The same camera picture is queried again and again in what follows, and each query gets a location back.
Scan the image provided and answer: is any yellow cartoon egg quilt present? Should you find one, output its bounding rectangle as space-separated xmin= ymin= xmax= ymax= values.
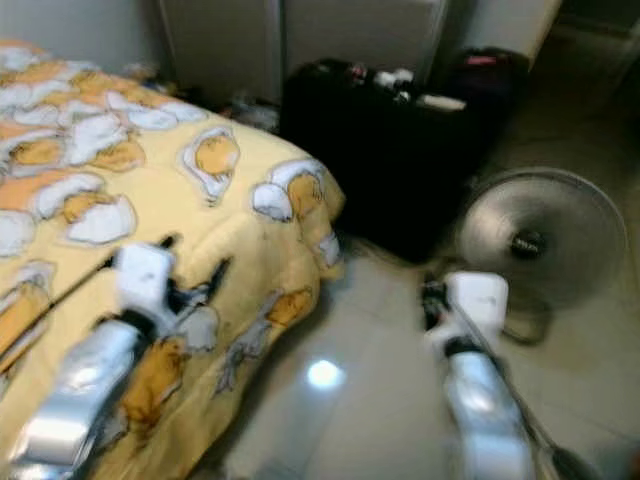
xmin=0 ymin=40 xmax=346 ymax=480

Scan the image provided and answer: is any grey electric floor fan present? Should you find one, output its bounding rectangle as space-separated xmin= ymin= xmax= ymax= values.
xmin=455 ymin=167 xmax=629 ymax=346

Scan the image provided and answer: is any black suitcase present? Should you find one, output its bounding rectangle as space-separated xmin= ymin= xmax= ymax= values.
xmin=280 ymin=58 xmax=501 ymax=263

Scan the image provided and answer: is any crumpled clear plastic bag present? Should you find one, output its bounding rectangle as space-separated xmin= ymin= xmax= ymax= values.
xmin=225 ymin=92 xmax=281 ymax=131

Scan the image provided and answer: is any small white tube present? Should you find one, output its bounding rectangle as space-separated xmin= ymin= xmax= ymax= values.
xmin=418 ymin=92 xmax=467 ymax=112

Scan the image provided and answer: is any dark bag with pink label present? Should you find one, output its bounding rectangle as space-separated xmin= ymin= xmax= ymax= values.
xmin=450 ymin=45 xmax=531 ymax=151

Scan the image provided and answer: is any grey wardrobe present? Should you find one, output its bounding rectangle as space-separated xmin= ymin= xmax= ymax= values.
xmin=155 ymin=0 xmax=566 ymax=101

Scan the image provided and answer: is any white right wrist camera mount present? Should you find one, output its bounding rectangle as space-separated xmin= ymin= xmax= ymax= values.
xmin=445 ymin=272 xmax=509 ymax=341

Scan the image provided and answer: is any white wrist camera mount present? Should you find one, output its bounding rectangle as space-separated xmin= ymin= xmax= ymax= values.
xmin=445 ymin=272 xmax=509 ymax=341
xmin=115 ymin=243 xmax=176 ymax=316

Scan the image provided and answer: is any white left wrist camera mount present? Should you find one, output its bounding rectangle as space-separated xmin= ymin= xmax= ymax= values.
xmin=115 ymin=243 xmax=176 ymax=316

